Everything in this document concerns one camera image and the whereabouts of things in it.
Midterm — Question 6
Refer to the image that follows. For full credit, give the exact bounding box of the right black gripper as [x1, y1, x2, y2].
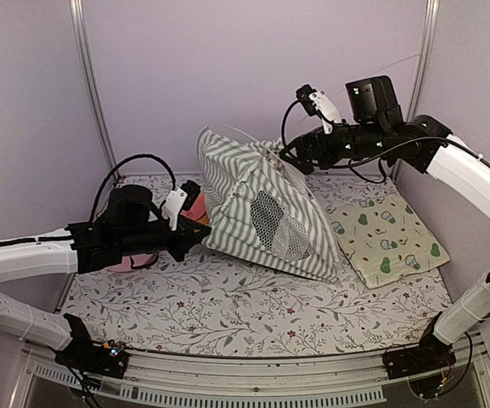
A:
[279, 121, 386, 174]

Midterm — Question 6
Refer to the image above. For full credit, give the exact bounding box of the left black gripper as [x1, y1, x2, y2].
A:
[117, 214, 211, 262]

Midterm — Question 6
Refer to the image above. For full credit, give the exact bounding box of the striped fabric pet tent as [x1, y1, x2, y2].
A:
[200, 134, 341, 283]

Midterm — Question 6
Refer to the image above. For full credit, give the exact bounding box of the avocado print cushion mat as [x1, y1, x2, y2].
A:
[327, 193, 450, 289]

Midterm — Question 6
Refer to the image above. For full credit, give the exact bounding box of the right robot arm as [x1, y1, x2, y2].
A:
[281, 76, 490, 371]

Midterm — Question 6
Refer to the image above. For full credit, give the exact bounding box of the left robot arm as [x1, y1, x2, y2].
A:
[0, 180, 211, 369]

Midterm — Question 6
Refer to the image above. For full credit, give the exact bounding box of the yellow double pet feeder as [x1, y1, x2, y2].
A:
[184, 193, 211, 226]

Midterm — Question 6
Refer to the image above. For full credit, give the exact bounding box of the pink bowl in feeder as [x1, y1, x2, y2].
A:
[183, 193, 207, 220]

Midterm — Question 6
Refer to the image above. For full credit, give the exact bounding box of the pink round plate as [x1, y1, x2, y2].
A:
[107, 254, 158, 274]

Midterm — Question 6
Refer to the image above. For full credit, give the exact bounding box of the floral table cloth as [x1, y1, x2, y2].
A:
[63, 174, 451, 358]

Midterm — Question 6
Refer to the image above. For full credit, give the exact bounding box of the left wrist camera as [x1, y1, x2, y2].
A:
[161, 179, 200, 231]

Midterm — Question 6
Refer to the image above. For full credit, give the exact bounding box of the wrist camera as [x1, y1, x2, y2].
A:
[296, 84, 342, 134]
[161, 179, 200, 231]

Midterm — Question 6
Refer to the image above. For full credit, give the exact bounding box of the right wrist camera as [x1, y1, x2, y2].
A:
[296, 84, 342, 134]

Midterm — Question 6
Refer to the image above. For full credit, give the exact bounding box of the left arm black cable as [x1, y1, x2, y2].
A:
[89, 154, 177, 222]

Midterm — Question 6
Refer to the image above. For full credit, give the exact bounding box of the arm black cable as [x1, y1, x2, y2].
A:
[280, 99, 490, 190]
[89, 154, 177, 222]

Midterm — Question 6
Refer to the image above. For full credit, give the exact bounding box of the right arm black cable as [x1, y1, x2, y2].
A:
[280, 99, 490, 190]

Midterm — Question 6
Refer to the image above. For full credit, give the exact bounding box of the right aluminium frame post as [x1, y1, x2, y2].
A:
[391, 0, 440, 179]

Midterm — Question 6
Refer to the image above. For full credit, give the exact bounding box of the aluminium frame post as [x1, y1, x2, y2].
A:
[391, 0, 440, 179]
[69, 0, 116, 168]

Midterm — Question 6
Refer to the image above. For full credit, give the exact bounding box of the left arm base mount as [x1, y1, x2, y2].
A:
[54, 314, 130, 379]

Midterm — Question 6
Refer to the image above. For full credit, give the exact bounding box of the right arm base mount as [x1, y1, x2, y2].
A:
[382, 314, 456, 400]

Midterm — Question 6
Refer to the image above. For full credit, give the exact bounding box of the left aluminium frame post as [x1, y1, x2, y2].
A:
[69, 0, 116, 168]

